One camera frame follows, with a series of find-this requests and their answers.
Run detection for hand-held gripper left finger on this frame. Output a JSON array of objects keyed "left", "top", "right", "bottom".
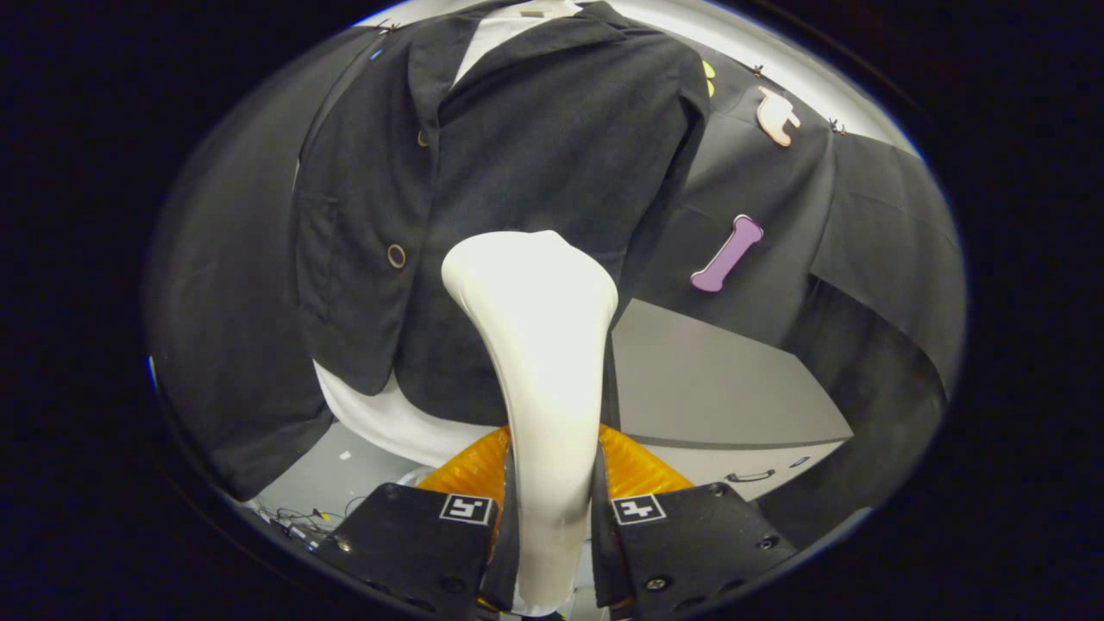
[{"left": 312, "top": 427, "right": 523, "bottom": 621}]

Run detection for black backdrop cloth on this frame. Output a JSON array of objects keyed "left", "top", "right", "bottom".
[{"left": 145, "top": 24, "right": 969, "bottom": 553}]

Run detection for black floor cables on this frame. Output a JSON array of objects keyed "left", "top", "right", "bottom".
[{"left": 250, "top": 496, "right": 367, "bottom": 553}]

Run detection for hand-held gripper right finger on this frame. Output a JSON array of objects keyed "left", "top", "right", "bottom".
[{"left": 591, "top": 425, "right": 799, "bottom": 618}]

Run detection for black suit jacket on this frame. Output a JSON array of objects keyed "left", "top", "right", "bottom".
[{"left": 293, "top": 0, "right": 713, "bottom": 429}]

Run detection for grey cabinet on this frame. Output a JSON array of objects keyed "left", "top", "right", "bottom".
[{"left": 609, "top": 298, "right": 856, "bottom": 504}]

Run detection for white garment steamer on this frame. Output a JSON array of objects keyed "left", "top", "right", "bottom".
[{"left": 442, "top": 229, "right": 620, "bottom": 617}]

